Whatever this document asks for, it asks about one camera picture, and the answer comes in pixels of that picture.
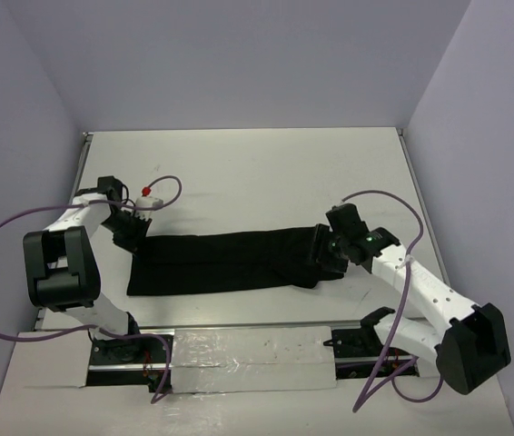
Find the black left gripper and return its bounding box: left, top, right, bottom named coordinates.
left=101, top=212, right=152, bottom=258

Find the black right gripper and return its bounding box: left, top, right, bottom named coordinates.
left=303, top=223, right=350, bottom=273

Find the black t shirt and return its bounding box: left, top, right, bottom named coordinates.
left=127, top=227, right=344, bottom=296

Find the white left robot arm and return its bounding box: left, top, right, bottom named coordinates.
left=23, top=176, right=164, bottom=362

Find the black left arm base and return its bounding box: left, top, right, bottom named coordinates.
left=85, top=334, right=173, bottom=394

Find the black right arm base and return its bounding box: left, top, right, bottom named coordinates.
left=323, top=328, right=411, bottom=380

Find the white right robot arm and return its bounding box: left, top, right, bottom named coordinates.
left=309, top=203, right=511, bottom=395

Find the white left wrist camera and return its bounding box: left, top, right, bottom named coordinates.
left=132, top=186, right=164, bottom=221

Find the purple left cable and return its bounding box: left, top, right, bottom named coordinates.
left=0, top=175, right=183, bottom=405

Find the purple cable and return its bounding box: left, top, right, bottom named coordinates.
left=0, top=175, right=183, bottom=405
left=341, top=190, right=445, bottom=403

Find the silver aluminium rail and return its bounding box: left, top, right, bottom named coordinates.
left=34, top=294, right=376, bottom=332

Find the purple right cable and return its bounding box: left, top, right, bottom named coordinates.
left=341, top=190, right=445, bottom=403

